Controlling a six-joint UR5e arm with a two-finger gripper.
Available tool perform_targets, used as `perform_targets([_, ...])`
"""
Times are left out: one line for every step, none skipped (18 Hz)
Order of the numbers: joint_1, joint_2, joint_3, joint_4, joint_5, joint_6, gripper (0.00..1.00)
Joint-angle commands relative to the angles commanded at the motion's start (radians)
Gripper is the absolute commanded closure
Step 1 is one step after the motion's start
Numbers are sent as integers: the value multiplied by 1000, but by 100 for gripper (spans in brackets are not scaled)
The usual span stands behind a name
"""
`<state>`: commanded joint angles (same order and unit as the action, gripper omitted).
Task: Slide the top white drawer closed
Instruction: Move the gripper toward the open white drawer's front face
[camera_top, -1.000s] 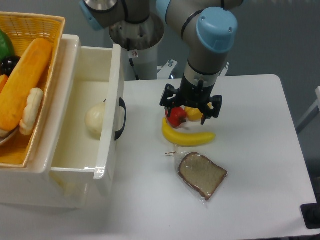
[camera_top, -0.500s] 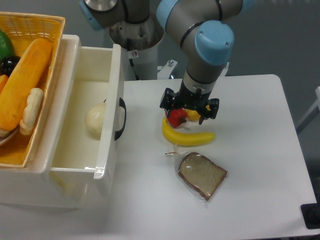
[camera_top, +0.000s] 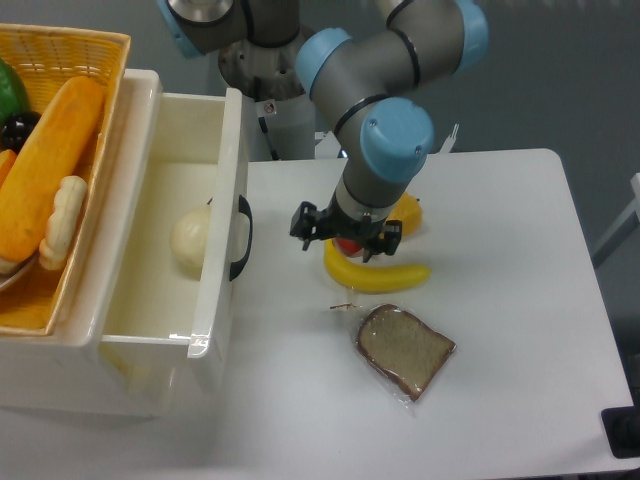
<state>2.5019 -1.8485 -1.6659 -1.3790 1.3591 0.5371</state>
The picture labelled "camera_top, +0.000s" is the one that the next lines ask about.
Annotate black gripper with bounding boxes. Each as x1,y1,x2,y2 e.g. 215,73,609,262
289,201,403,263

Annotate white top drawer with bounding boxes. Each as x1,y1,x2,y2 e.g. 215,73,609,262
103,89,253,392

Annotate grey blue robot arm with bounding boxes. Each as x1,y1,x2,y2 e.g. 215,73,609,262
158,1,489,257

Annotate white drawer cabinet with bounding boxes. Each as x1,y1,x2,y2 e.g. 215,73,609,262
1,69,168,417

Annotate red bell pepper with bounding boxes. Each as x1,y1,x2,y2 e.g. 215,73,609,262
333,238,364,258

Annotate yellow banana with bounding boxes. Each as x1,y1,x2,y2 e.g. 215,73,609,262
323,240,431,294

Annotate yellow bell pepper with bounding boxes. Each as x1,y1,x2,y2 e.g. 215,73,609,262
387,192,423,237

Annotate brown twist tie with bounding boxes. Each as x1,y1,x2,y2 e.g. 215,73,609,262
329,302,358,313

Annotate wrapped bread slice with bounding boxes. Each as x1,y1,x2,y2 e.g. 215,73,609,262
344,303,457,418

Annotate white onion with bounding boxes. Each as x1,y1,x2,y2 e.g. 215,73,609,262
169,204,211,278

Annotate cream twisted bread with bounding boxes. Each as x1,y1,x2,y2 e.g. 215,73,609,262
39,176,87,271

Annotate orange baguette bread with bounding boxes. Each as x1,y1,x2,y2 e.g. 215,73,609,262
1,76,104,263

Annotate black device at edge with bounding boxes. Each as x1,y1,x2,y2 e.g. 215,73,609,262
601,406,639,459

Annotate yellow wicker basket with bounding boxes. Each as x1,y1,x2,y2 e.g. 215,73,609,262
1,24,130,337

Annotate dark purple fruit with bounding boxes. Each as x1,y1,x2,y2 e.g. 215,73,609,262
1,111,41,153

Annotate green fruit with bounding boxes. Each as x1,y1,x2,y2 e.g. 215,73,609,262
0,60,31,125

